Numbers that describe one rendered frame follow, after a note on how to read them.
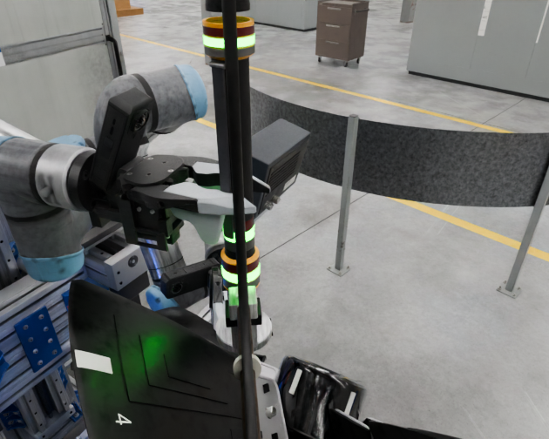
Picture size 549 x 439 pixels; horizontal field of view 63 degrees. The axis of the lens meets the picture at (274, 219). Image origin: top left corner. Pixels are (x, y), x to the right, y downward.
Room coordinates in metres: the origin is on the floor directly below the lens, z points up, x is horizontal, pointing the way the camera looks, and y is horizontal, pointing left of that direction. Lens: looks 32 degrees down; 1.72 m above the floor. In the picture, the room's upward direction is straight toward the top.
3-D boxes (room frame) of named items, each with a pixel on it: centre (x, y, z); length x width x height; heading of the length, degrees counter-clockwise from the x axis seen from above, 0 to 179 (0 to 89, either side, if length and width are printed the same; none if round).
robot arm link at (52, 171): (0.47, 0.23, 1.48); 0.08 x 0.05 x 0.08; 161
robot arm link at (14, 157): (0.50, 0.31, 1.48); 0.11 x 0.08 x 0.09; 71
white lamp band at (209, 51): (0.41, 0.04, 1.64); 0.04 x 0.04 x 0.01
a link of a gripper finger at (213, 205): (0.38, 0.06, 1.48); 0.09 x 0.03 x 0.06; 62
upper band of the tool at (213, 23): (0.41, 0.04, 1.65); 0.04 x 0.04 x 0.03
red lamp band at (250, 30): (0.41, 0.04, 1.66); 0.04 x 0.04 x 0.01
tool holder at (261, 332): (0.40, 0.04, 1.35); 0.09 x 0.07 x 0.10; 6
